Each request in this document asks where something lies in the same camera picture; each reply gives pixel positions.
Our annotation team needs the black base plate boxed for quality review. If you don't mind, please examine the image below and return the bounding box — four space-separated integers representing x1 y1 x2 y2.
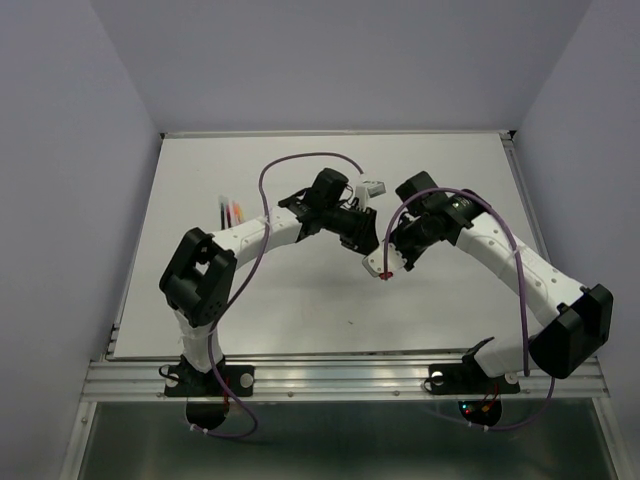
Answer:
422 363 520 396
158 362 255 398

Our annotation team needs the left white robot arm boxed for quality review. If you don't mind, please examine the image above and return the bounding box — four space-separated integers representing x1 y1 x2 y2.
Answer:
159 168 386 394

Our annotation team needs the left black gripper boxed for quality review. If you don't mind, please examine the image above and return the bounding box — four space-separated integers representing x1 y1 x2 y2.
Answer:
321 201 380 254

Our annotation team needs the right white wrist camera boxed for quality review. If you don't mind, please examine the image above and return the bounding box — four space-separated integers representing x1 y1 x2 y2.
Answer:
362 243 407 280

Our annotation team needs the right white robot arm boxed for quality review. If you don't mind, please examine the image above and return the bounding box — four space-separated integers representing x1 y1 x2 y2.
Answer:
380 172 614 390

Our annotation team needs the aluminium mounting rail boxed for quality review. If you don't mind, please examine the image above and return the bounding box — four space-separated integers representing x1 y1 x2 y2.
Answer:
82 355 612 401

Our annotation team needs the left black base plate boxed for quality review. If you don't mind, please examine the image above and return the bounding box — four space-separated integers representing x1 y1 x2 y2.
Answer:
158 362 255 398

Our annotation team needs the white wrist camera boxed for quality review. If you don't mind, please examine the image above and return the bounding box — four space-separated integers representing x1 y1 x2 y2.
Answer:
354 179 386 207
362 243 407 280

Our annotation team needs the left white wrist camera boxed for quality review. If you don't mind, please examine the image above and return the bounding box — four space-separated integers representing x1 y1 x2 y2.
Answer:
354 179 386 207

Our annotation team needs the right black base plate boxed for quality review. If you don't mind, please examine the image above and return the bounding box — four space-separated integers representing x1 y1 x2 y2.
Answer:
422 363 520 396

